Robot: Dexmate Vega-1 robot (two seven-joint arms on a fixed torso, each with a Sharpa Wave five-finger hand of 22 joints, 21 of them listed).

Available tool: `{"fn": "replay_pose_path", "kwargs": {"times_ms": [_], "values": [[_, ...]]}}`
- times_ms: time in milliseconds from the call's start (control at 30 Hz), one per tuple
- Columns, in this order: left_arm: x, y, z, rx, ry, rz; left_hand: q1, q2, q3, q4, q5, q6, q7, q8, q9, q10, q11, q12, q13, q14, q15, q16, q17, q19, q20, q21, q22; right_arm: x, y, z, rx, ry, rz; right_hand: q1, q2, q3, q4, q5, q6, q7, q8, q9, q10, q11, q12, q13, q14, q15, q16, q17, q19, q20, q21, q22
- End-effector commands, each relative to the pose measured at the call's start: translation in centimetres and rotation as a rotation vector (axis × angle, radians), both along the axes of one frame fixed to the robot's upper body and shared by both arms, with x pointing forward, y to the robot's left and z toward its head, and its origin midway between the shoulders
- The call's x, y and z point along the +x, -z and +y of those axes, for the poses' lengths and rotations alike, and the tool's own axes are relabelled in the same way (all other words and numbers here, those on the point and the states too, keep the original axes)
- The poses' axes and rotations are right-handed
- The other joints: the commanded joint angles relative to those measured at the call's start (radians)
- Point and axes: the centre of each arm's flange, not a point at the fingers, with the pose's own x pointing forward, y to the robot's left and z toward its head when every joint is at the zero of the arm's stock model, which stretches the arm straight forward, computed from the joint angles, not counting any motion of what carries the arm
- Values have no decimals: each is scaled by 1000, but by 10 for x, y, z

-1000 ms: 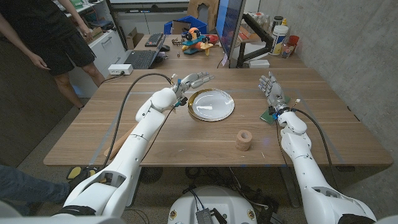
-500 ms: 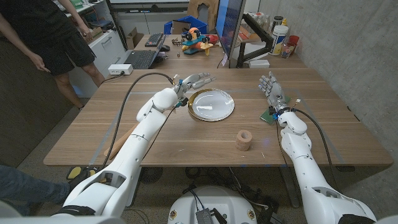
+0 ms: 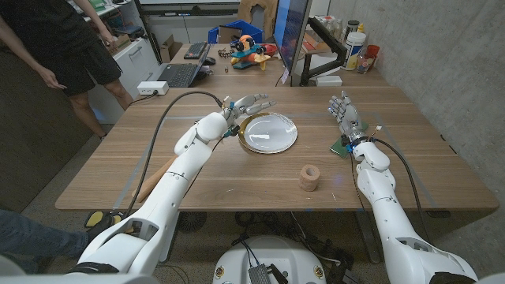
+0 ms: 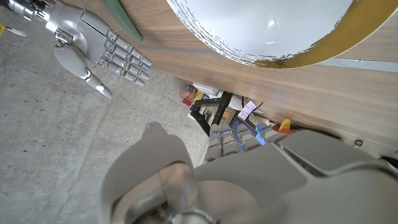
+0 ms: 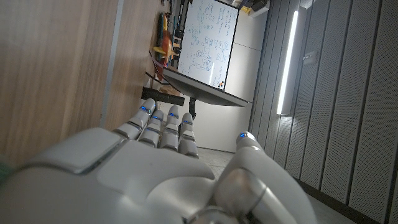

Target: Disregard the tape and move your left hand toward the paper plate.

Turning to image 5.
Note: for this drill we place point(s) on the computer monitor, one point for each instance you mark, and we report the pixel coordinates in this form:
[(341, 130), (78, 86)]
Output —
[(205, 91)]

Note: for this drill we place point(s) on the whiteboard with writing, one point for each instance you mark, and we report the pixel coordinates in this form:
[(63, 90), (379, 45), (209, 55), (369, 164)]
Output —
[(208, 40)]

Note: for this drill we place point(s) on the grey wall box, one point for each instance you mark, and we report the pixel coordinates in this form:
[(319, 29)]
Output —
[(310, 58)]

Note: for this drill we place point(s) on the long ceiling light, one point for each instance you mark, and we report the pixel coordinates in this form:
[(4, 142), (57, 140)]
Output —
[(287, 62)]

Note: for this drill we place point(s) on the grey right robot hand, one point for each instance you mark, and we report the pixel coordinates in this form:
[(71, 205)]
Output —
[(124, 186)]

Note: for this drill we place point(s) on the colourful toy airplane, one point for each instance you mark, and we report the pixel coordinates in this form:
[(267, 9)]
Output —
[(164, 46)]

